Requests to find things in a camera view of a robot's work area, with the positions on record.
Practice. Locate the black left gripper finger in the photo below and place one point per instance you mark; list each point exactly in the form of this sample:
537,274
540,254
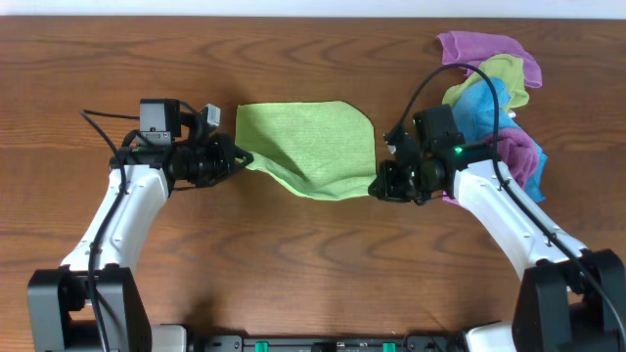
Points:
213,172
232,152

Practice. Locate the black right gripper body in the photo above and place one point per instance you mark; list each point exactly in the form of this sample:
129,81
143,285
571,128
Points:
397,178

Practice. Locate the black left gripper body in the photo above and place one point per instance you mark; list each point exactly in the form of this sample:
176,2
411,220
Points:
221,159

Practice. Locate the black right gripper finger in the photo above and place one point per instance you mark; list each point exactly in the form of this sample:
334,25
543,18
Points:
399,197
378,188

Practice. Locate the light green microfiber cloth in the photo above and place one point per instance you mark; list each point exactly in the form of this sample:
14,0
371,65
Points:
323,151

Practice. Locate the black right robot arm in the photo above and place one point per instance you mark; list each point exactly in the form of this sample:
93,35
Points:
571,298

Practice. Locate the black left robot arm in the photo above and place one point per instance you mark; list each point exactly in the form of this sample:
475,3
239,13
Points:
91,301

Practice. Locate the blue microfiber cloth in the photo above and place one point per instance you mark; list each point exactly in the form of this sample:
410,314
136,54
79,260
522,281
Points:
477,123

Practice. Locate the purple cloth near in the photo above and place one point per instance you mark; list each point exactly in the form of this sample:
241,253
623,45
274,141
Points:
524,157

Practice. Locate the purple cloth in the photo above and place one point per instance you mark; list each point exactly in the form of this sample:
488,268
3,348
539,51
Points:
524,157
474,48

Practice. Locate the purple cloth far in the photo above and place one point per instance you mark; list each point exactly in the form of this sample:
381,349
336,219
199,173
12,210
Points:
474,48

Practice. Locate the green cloth in pile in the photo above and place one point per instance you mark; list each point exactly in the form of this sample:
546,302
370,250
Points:
506,74

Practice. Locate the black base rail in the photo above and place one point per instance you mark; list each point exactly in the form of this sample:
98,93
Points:
411,343

